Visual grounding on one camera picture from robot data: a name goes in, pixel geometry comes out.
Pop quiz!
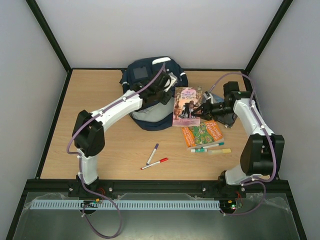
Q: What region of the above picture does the pink Taming of Shrew book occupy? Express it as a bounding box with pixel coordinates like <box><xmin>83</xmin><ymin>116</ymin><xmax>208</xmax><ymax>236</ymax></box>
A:
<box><xmin>172</xmin><ymin>86</ymin><xmax>203</xmax><ymax>127</ymax></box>

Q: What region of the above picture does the orange Treehouse book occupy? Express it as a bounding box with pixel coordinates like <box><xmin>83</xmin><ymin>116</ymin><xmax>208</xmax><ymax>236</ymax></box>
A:
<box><xmin>181</xmin><ymin>120</ymin><xmax>224</xmax><ymax>149</ymax></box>

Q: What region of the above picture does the navy blue student backpack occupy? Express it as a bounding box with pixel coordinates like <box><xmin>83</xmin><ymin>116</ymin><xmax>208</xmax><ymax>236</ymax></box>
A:
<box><xmin>119</xmin><ymin>56</ymin><xmax>189</xmax><ymax>131</ymax></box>

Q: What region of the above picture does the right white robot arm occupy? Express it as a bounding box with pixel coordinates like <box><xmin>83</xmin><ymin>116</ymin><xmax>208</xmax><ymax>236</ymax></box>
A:
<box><xmin>192</xmin><ymin>81</ymin><xmax>285</xmax><ymax>196</ymax></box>

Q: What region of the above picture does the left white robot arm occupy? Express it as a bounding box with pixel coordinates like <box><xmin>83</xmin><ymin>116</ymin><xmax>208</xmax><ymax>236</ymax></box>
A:
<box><xmin>66</xmin><ymin>71</ymin><xmax>178</xmax><ymax>197</ymax></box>

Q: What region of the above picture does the dark blue fantasy book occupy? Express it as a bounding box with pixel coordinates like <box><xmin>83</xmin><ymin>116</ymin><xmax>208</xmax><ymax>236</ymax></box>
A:
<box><xmin>211</xmin><ymin>93</ymin><xmax>238</xmax><ymax>128</ymax></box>

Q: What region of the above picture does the teal capped marker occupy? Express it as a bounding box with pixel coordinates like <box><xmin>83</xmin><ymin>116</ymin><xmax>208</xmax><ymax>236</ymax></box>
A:
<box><xmin>201</xmin><ymin>142</ymin><xmax>225</xmax><ymax>149</ymax></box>

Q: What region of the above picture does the green white glue stick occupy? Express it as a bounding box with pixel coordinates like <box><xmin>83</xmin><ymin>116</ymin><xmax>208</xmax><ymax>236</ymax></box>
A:
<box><xmin>190</xmin><ymin>148</ymin><xmax>208</xmax><ymax>153</ymax></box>

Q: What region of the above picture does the yellow capped glue stick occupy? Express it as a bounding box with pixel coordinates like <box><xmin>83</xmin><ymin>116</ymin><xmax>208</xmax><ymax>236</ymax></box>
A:
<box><xmin>207</xmin><ymin>148</ymin><xmax>232</xmax><ymax>155</ymax></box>

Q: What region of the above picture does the purple capped marker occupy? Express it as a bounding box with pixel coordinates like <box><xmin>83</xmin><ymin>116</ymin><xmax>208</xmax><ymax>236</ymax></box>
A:
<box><xmin>146</xmin><ymin>143</ymin><xmax>159</xmax><ymax>166</ymax></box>

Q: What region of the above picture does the red capped marker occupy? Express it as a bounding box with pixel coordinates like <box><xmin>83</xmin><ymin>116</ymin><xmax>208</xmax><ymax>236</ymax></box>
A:
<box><xmin>140</xmin><ymin>157</ymin><xmax>169</xmax><ymax>170</ymax></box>

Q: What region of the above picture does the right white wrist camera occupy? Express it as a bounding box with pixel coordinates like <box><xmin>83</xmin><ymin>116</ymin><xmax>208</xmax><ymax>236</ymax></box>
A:
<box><xmin>202</xmin><ymin>91</ymin><xmax>213</xmax><ymax>103</ymax></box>

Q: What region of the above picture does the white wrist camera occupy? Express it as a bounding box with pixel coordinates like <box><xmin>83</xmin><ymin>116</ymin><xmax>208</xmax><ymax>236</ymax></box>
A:
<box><xmin>164</xmin><ymin>72</ymin><xmax>178</xmax><ymax>92</ymax></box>
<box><xmin>202</xmin><ymin>91</ymin><xmax>213</xmax><ymax>103</ymax></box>

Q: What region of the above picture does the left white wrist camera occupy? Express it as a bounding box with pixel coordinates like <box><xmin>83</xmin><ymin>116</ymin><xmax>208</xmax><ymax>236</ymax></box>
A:
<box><xmin>164</xmin><ymin>72</ymin><xmax>178</xmax><ymax>92</ymax></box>

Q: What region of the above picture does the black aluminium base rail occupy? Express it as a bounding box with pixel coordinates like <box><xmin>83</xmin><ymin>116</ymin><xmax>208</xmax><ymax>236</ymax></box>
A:
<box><xmin>24</xmin><ymin>178</ymin><xmax>291</xmax><ymax>201</ymax></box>

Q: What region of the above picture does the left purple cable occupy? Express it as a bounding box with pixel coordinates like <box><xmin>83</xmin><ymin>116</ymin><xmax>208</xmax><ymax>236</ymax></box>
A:
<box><xmin>65</xmin><ymin>62</ymin><xmax>123</xmax><ymax>237</ymax></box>

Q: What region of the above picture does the grey slotted cable duct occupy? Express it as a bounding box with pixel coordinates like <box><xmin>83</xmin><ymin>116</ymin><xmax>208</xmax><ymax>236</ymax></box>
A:
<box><xmin>30</xmin><ymin>199</ymin><xmax>221</xmax><ymax>211</ymax></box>

